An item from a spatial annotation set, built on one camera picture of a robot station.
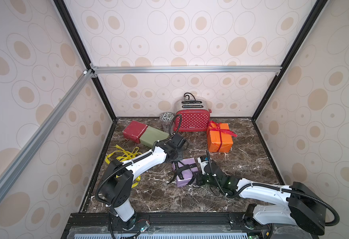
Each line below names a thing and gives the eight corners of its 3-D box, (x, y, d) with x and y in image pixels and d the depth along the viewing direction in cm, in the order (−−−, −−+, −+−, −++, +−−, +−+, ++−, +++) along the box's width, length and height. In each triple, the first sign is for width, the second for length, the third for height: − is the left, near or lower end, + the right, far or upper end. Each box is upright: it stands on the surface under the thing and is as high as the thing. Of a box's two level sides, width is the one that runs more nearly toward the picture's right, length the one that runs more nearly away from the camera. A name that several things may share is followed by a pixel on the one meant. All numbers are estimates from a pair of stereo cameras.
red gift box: (123, 138, 109) (120, 132, 103) (134, 125, 117) (132, 119, 112) (139, 145, 105) (136, 139, 100) (149, 131, 113) (148, 125, 108)
